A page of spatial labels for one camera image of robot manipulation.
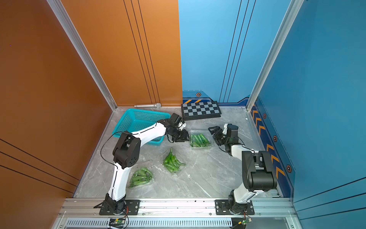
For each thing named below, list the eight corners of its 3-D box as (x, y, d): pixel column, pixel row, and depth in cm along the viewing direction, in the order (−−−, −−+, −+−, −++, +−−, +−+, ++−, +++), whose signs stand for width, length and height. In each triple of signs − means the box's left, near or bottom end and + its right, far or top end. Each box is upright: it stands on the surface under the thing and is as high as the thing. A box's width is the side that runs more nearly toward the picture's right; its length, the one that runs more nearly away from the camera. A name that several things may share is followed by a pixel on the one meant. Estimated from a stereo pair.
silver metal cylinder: (135, 108, 124) (134, 105, 121) (136, 105, 126) (135, 103, 123) (160, 108, 124) (160, 105, 121) (161, 105, 126) (160, 103, 123)
